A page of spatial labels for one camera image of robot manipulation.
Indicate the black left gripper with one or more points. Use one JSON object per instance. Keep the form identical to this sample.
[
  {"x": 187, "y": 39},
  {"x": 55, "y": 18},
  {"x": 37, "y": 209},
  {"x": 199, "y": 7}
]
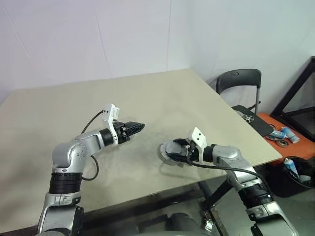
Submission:
[{"x": 121, "y": 132}]

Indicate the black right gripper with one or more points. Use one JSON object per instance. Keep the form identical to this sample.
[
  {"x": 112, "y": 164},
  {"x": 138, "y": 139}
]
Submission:
[{"x": 195, "y": 155}]

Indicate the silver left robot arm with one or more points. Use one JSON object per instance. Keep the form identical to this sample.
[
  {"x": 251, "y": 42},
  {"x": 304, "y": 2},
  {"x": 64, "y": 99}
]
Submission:
[{"x": 71, "y": 155}]

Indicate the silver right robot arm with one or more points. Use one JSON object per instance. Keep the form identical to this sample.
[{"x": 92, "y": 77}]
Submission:
[{"x": 246, "y": 177}]

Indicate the silver spoked rotor wheel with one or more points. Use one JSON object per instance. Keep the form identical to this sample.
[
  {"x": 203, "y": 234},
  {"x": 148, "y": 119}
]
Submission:
[{"x": 248, "y": 118}]

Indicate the black folding chair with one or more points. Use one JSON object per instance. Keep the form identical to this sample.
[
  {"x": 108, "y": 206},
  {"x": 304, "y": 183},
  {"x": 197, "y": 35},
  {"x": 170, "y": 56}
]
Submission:
[{"x": 236, "y": 78}]

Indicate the black round bearing wheel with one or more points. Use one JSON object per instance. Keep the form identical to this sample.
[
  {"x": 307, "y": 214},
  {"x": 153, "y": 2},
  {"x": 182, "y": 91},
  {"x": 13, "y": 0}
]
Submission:
[{"x": 281, "y": 142}]

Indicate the blue white bottle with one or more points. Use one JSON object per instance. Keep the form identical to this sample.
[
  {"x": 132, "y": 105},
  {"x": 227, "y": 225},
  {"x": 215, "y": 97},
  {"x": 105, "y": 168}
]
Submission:
[{"x": 290, "y": 134}]

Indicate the blue white spray can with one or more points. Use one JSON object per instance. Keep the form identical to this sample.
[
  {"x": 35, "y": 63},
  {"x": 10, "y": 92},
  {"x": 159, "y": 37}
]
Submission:
[{"x": 291, "y": 168}]

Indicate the black bin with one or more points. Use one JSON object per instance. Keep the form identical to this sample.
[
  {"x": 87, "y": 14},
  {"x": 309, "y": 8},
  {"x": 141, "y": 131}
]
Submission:
[{"x": 288, "y": 186}]

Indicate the orange stool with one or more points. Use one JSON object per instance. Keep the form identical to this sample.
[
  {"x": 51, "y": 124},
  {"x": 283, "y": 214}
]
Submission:
[{"x": 297, "y": 150}]

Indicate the black metal rack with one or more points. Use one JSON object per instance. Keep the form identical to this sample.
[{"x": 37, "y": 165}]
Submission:
[{"x": 295, "y": 103}]

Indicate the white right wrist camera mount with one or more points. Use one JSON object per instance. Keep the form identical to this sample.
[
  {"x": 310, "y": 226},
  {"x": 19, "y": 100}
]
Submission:
[{"x": 198, "y": 136}]

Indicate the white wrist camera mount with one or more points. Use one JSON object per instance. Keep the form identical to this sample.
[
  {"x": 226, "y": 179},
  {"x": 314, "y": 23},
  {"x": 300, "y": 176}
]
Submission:
[
  {"x": 198, "y": 136},
  {"x": 110, "y": 115}
]

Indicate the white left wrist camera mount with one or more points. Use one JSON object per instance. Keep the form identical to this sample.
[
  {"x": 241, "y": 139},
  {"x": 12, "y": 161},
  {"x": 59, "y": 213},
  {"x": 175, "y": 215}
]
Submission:
[{"x": 110, "y": 115}]

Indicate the small metal bracket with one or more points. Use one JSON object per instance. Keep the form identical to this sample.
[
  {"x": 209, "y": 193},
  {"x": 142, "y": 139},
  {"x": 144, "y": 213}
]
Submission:
[{"x": 208, "y": 225}]

